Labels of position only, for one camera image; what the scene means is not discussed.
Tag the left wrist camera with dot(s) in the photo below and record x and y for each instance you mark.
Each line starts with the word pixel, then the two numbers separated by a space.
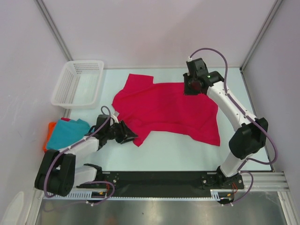
pixel 114 116

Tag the orange t shirt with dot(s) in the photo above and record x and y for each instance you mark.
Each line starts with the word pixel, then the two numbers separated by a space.
pixel 51 127

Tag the white cable duct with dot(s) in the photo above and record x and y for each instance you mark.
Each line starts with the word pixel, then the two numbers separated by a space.
pixel 96 196

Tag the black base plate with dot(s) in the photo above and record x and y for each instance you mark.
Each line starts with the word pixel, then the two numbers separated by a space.
pixel 184 184

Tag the teal t shirt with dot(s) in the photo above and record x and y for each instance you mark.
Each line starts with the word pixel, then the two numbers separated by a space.
pixel 67 132

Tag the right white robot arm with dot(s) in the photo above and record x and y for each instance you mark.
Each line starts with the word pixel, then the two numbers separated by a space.
pixel 249 136

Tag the aluminium frame rail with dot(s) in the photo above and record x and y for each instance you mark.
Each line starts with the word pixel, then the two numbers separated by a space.
pixel 262 180

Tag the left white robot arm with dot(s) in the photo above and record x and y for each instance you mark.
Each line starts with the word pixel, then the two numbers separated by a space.
pixel 59 172

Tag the white plastic basket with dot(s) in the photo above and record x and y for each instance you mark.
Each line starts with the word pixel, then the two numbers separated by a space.
pixel 79 85

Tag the pink t shirt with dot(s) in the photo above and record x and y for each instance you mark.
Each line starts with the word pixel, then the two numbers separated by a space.
pixel 146 106

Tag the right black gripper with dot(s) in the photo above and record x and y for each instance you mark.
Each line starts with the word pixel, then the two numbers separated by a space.
pixel 187 91

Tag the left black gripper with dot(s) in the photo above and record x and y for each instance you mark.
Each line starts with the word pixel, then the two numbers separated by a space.
pixel 126 135

